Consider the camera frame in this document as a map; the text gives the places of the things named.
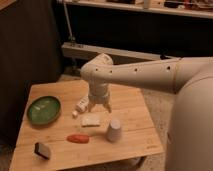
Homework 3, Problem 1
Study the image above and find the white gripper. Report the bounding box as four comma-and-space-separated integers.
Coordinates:
87, 83, 112, 113

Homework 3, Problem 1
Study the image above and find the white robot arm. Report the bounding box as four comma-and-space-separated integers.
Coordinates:
81, 54, 213, 171

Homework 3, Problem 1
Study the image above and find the green ceramic plate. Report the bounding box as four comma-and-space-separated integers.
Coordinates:
27, 96, 61, 126

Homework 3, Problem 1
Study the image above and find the black white eraser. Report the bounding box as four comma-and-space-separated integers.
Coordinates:
34, 142, 51, 159

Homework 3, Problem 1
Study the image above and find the white tube bottle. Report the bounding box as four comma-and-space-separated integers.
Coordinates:
76, 96, 89, 113

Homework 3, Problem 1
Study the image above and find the red orange carrot toy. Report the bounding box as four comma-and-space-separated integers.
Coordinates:
67, 134, 89, 144

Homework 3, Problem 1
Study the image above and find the wooden table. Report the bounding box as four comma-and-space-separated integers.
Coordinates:
8, 79, 165, 171

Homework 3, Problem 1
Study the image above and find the grey metal bench beam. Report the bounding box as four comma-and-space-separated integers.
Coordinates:
61, 42, 172, 63

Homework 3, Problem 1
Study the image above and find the grey metal stand pole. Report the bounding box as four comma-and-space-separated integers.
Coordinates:
62, 0, 76, 46

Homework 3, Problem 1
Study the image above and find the wooden wall shelf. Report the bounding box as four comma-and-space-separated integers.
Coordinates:
56, 0, 213, 19

